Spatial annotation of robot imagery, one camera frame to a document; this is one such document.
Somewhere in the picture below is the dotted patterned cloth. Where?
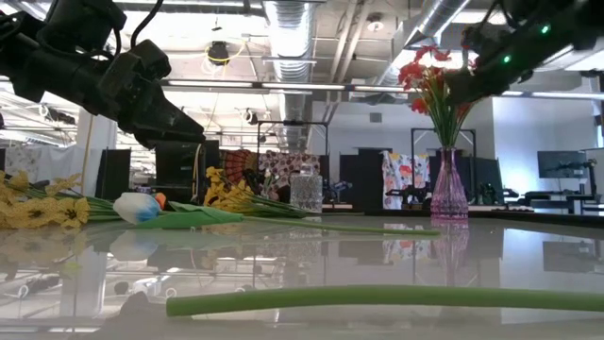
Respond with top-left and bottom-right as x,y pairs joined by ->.
257,150 -> 323,203

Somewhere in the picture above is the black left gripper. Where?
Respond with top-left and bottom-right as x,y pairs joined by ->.
96,52 -> 207,148

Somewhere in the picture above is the yellow flower bunch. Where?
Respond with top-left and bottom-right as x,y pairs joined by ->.
203,164 -> 322,219
0,169 -> 122,230

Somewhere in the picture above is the dark background desk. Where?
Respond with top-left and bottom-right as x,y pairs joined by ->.
523,190 -> 604,214

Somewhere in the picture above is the clear cut-glass vase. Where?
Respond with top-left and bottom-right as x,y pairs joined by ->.
289,173 -> 324,213

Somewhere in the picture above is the white hanging cloth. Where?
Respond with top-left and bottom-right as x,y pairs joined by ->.
3,144 -> 103,197

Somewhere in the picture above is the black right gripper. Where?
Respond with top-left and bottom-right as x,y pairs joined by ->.
444,13 -> 586,106

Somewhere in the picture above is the purple glass vase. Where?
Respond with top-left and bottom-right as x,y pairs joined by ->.
429,146 -> 470,221

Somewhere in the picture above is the small black background robot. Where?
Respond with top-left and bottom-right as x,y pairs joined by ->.
385,184 -> 431,205

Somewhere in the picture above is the white and blue tulip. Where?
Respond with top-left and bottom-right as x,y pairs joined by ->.
112,191 -> 443,236

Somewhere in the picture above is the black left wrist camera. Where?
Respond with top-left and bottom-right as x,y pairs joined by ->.
126,39 -> 172,80

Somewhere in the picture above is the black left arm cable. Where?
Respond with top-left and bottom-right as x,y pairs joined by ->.
129,0 -> 165,48

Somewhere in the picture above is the long ceiling light bar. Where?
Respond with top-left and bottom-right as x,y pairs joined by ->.
159,78 -> 604,101

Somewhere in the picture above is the round silver ceiling duct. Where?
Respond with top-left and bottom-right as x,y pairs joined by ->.
261,0 -> 318,152

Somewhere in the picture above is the white floral cloth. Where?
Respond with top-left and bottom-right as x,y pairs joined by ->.
380,149 -> 431,211

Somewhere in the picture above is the red flower bunch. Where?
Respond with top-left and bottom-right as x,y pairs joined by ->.
397,44 -> 476,150

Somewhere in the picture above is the black metal frame stand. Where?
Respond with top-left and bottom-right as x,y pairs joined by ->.
256,120 -> 330,204
410,126 -> 478,204

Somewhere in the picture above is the thick smooth green stem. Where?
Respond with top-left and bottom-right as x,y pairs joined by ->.
165,284 -> 604,317

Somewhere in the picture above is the blue background gripper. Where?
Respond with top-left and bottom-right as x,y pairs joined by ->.
323,180 -> 354,203

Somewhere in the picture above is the dark wall monitor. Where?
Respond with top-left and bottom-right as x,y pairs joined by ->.
537,149 -> 589,179

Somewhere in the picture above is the thick yellow hanging cable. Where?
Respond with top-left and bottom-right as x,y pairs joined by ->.
80,115 -> 94,195

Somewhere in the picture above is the black ceiling fixture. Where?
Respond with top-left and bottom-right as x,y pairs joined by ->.
207,41 -> 231,66

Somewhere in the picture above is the thin yellow hanging cable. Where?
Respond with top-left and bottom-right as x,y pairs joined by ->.
191,60 -> 226,202

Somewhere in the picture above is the slanted silver ceiling duct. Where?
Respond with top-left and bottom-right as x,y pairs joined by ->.
375,0 -> 473,89

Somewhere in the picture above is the red mandala cloth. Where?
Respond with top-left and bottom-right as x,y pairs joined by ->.
220,149 -> 260,186

